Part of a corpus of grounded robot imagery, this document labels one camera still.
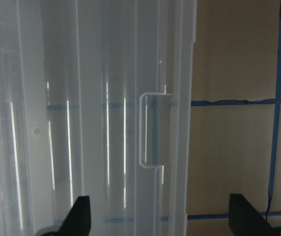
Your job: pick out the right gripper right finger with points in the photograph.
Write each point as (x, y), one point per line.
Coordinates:
(244, 220)

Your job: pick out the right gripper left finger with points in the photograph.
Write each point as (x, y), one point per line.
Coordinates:
(74, 218)

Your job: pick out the clear plastic box lid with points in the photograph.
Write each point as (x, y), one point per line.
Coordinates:
(95, 100)

